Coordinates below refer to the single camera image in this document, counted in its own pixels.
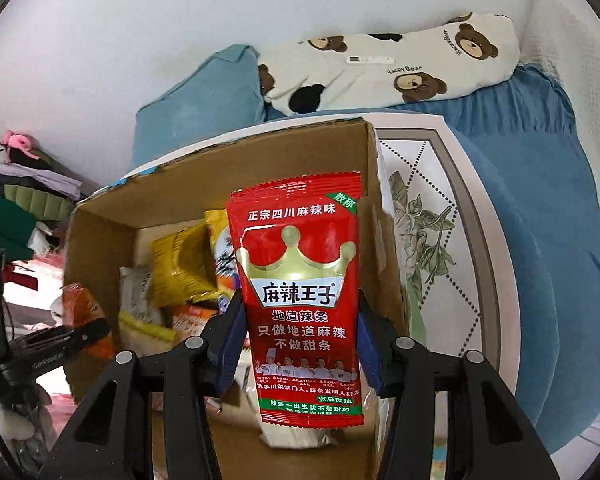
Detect pink plush toy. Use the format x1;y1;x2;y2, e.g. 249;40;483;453
1;130;36;153

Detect white textured blanket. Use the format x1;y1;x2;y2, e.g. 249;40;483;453
517;0;600;171

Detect orange snack packet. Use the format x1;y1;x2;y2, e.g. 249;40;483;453
61;282;116;361

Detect cardboard box with blue print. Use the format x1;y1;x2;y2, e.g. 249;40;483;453
62;116;413;480

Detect blue pillow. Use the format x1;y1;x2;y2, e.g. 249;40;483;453
132;44;268;171

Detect clear snack packet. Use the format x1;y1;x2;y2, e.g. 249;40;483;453
117;310;178;361

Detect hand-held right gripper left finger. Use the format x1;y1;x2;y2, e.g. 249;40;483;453
39;290;248;480

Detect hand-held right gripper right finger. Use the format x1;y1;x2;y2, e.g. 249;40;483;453
356;290;566;480

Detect red crown print snack packet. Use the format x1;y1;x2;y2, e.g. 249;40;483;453
226;171;365;428

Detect yellow snack packet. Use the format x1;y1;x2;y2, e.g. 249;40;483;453
150;222;221;308

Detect panda print snack packet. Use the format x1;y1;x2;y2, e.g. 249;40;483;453
170;304;221;343

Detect bear print pillow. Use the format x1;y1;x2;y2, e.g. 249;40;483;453
256;10;522;115

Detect blue bed sheet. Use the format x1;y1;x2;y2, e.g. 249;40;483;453
265;62;600;456

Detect instant noodle packet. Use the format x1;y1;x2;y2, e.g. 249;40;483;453
203;208;243;311

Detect dark green jacket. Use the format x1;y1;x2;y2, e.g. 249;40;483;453
0;192;36;261

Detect olive padded vest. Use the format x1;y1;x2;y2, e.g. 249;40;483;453
2;184;76;221

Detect silver snack packet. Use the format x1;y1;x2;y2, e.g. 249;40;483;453
119;266;153;326

